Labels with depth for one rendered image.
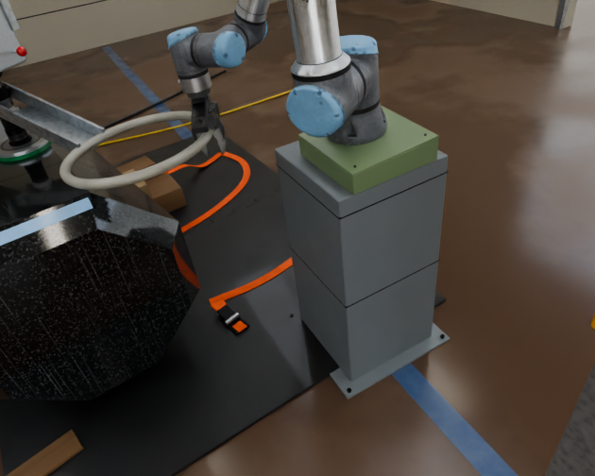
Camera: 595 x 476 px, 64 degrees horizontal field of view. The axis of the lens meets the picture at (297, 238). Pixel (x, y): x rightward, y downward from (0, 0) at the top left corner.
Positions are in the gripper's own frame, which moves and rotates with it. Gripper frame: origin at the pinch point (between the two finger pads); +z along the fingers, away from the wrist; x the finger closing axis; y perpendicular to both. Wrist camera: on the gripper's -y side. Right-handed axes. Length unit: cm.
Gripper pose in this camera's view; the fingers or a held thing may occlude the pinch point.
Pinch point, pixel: (214, 152)
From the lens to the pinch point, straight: 158.1
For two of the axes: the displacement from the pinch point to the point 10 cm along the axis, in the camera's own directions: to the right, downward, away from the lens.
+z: 1.6, 7.9, 5.9
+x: -9.9, 1.4, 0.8
